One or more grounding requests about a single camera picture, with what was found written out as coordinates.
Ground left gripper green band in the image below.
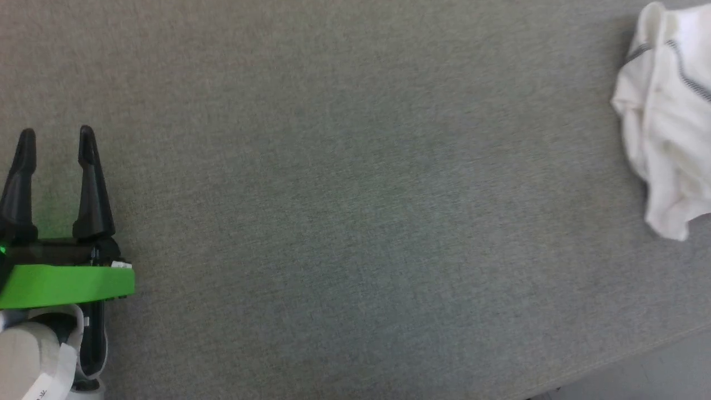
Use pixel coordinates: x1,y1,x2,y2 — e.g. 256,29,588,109
0,125,136,310

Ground white garment with grey stitching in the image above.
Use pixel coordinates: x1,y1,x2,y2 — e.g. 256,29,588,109
610,2,711,242

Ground grey fabric sofa surface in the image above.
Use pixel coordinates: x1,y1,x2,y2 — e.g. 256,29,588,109
0,0,711,400

